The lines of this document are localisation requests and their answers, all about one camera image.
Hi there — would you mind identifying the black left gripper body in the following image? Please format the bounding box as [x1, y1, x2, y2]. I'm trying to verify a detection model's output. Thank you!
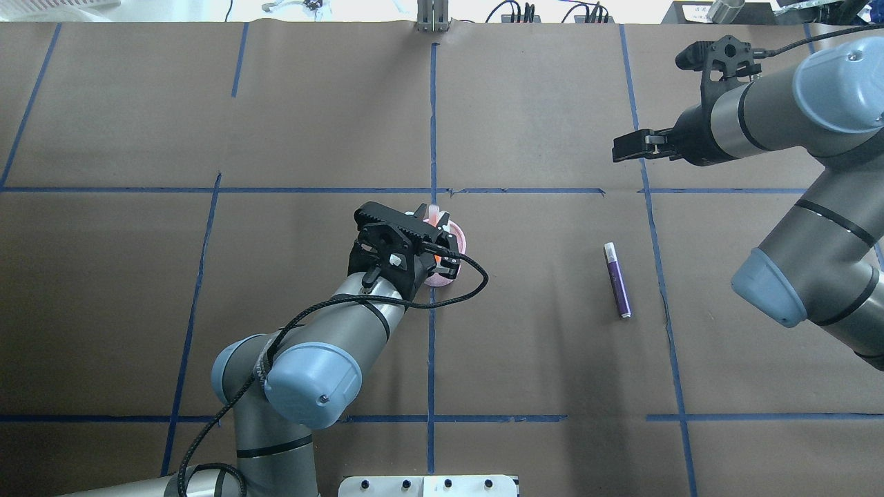
[347, 202, 462, 301]

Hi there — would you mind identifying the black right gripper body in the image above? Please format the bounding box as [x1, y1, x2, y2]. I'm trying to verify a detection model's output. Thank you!
[673, 35, 761, 166]

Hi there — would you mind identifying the purple highlighter pen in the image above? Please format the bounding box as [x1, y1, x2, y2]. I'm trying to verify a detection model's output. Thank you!
[604, 242, 632, 319]

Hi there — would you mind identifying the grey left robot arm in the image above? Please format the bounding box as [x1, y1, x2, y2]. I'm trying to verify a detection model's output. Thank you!
[84, 202, 462, 496]

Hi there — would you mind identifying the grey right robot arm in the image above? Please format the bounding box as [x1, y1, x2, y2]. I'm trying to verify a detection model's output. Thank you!
[612, 35, 883, 370]

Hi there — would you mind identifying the pink mesh pen holder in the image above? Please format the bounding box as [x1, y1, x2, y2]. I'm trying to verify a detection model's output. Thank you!
[405, 204, 468, 289]

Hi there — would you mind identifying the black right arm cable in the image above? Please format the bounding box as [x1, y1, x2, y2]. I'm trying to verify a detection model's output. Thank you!
[751, 25, 884, 57]

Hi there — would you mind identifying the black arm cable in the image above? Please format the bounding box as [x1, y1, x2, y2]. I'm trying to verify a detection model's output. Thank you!
[177, 242, 490, 497]
[751, 25, 884, 57]

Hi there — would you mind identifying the aluminium frame post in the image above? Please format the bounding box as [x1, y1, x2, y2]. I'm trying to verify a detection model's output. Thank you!
[416, 0, 450, 32]

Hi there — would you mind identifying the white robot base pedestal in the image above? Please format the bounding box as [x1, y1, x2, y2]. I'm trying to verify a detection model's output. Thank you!
[338, 474, 520, 496]

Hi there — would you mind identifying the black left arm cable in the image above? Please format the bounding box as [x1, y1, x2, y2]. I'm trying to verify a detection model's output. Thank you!
[177, 242, 490, 497]

